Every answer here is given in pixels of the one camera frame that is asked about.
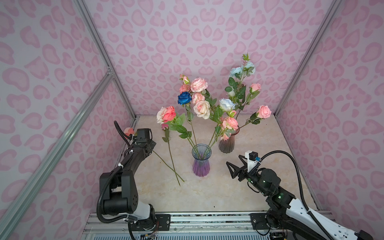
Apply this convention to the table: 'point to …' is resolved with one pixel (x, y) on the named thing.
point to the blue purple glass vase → (201, 153)
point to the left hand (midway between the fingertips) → (151, 143)
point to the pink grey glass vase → (227, 146)
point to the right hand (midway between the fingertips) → (232, 160)
